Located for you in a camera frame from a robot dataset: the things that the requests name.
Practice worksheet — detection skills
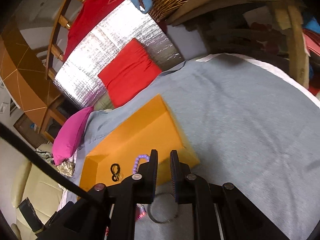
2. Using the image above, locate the black hair tie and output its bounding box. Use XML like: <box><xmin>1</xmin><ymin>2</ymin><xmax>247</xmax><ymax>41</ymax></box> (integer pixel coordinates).
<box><xmin>110</xmin><ymin>163</ymin><xmax>124</xmax><ymax>183</ymax></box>

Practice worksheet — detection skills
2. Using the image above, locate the purple bead bracelet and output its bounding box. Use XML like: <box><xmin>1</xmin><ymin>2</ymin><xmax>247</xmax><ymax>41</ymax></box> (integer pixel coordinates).
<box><xmin>132</xmin><ymin>154</ymin><xmax>151</xmax><ymax>175</ymax></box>

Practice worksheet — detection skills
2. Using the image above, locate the metal cuff bangle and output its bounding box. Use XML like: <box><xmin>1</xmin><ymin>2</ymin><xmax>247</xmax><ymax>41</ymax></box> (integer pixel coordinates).
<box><xmin>147</xmin><ymin>193</ymin><xmax>179</xmax><ymax>224</ymax></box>

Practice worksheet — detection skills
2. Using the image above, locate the beige leather sofa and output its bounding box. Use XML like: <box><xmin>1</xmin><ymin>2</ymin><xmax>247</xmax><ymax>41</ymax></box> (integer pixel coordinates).
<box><xmin>11</xmin><ymin>159</ymin><xmax>63</xmax><ymax>239</ymax></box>

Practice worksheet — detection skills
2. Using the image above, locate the orange cardboard box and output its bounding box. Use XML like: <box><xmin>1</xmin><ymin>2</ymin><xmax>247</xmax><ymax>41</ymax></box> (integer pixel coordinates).
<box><xmin>80</xmin><ymin>95</ymin><xmax>200</xmax><ymax>191</ymax></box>

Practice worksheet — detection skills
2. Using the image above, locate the patterned fabric bag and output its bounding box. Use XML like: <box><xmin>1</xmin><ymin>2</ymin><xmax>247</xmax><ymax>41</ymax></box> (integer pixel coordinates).
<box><xmin>35</xmin><ymin>148</ymin><xmax>76</xmax><ymax>178</ymax></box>

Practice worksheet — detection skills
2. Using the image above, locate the magenta pillow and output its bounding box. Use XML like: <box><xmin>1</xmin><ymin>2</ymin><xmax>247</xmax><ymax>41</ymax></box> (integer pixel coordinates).
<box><xmin>52</xmin><ymin>106</ymin><xmax>94</xmax><ymax>166</ymax></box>

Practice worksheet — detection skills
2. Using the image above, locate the grey blanket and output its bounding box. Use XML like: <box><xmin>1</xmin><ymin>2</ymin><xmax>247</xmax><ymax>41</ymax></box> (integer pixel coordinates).
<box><xmin>71</xmin><ymin>54</ymin><xmax>319</xmax><ymax>239</ymax></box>

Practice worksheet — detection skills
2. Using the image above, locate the silver foil panel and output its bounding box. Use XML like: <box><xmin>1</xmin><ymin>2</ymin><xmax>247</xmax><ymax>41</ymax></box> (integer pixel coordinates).
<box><xmin>54</xmin><ymin>0</ymin><xmax>184</xmax><ymax>108</ymax></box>

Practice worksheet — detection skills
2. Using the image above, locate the red cushion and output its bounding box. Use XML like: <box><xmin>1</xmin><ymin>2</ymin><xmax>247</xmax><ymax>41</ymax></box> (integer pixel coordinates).
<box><xmin>98</xmin><ymin>38</ymin><xmax>162</xmax><ymax>108</ymax></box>

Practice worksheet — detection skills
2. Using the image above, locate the wooden cabinet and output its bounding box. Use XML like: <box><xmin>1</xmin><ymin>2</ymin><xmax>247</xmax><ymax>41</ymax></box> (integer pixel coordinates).
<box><xmin>1</xmin><ymin>19</ymin><xmax>66</xmax><ymax>142</ymax></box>

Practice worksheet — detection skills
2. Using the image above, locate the wooden stair railing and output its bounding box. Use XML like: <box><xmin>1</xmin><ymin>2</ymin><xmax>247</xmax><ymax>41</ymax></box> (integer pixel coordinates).
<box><xmin>44</xmin><ymin>0</ymin><xmax>85</xmax><ymax>80</ymax></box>

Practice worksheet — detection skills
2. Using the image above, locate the red cloth on railing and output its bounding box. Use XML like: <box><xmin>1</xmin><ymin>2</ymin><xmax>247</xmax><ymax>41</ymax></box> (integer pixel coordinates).
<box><xmin>63</xmin><ymin>0</ymin><xmax>125</xmax><ymax>60</ymax></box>

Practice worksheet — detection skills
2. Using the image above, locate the wooden table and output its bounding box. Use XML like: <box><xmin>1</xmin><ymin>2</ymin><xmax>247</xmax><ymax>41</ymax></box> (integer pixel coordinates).
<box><xmin>166</xmin><ymin>0</ymin><xmax>310</xmax><ymax>88</ymax></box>

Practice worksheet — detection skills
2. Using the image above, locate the black cable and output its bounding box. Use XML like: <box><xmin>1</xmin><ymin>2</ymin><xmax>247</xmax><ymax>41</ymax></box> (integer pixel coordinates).
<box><xmin>0</xmin><ymin>122</ymin><xmax>101</xmax><ymax>203</ymax></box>

